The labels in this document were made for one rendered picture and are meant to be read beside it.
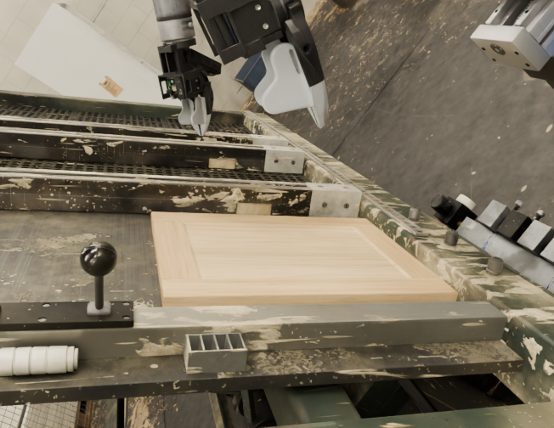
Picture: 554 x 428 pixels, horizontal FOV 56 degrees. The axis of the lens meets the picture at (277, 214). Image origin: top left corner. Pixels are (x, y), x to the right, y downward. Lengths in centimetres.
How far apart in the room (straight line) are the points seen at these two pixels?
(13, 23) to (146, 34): 129
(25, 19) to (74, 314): 557
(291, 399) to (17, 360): 32
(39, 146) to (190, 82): 56
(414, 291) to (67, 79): 409
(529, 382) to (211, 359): 45
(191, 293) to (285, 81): 39
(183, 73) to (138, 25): 490
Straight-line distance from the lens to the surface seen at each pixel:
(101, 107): 246
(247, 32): 47
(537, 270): 108
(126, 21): 604
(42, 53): 472
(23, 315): 67
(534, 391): 84
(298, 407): 68
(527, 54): 111
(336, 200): 123
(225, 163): 159
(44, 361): 64
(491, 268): 96
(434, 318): 78
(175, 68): 118
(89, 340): 66
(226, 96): 618
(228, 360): 65
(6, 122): 175
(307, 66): 48
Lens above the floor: 155
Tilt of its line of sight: 24 degrees down
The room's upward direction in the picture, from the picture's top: 57 degrees counter-clockwise
